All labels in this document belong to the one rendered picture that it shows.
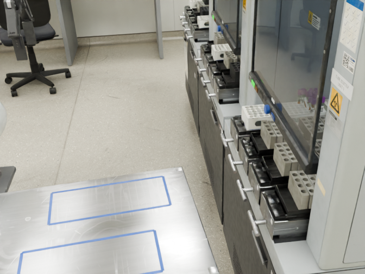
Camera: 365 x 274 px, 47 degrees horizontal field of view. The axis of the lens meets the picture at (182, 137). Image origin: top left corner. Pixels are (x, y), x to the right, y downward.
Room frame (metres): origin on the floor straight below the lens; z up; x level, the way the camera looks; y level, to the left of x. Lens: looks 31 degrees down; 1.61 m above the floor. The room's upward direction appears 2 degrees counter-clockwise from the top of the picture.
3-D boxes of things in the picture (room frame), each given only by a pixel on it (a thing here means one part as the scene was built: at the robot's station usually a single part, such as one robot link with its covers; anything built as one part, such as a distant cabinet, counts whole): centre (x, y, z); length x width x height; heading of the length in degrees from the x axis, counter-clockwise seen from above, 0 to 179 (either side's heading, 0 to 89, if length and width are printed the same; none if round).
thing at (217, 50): (2.10, -0.32, 0.83); 0.30 x 0.10 x 0.06; 95
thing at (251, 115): (1.39, -0.38, 0.83); 0.30 x 0.10 x 0.06; 95
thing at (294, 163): (1.08, -0.33, 0.85); 0.12 x 0.02 x 0.06; 4
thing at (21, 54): (1.15, 0.45, 1.22); 0.03 x 0.01 x 0.07; 95
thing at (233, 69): (1.78, -0.25, 0.85); 0.12 x 0.02 x 0.06; 5
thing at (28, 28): (1.29, 0.46, 1.22); 0.03 x 0.01 x 0.07; 95
